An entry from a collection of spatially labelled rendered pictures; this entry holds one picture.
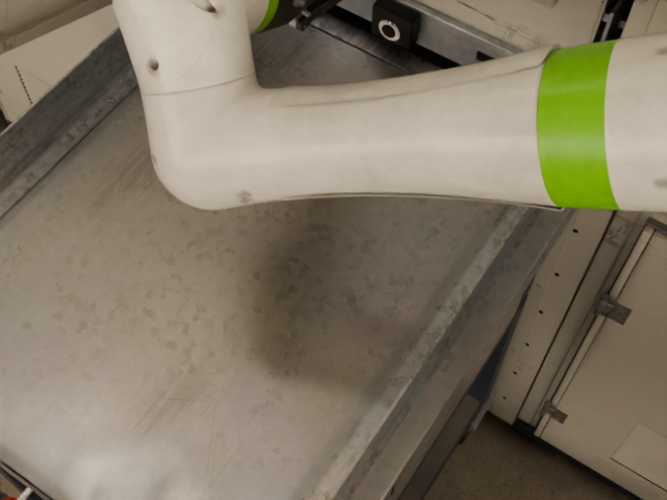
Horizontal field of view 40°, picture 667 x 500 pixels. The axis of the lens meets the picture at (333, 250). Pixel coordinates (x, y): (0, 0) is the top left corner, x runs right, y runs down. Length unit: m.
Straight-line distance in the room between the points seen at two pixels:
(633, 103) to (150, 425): 0.60
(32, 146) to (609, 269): 0.78
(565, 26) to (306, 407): 0.52
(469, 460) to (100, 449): 1.02
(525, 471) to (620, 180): 1.30
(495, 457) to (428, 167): 1.25
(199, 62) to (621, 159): 0.34
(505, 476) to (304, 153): 1.24
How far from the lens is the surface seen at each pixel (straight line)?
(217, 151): 0.75
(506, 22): 1.14
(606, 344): 1.43
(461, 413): 1.70
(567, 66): 0.63
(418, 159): 0.66
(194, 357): 0.99
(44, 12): 1.34
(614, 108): 0.60
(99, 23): 1.63
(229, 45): 0.76
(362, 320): 1.00
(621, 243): 1.26
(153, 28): 0.75
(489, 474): 1.85
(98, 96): 1.22
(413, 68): 1.22
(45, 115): 1.16
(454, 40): 1.18
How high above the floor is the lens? 1.74
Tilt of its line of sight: 59 degrees down
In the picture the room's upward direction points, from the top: straight up
